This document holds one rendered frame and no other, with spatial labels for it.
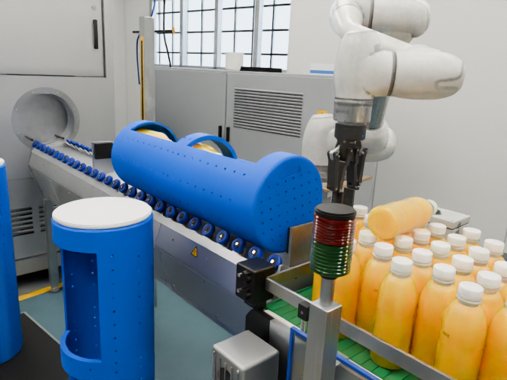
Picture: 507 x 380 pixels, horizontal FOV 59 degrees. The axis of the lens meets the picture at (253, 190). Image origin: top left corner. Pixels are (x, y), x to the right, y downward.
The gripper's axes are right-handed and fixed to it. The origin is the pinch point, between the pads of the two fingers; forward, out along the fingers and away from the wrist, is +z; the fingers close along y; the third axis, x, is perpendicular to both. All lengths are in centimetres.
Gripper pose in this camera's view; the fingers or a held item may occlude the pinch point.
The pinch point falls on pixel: (342, 203)
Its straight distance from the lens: 115.5
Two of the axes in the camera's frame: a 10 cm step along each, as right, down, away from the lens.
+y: -7.6, 1.3, -6.4
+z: -0.5, 9.6, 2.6
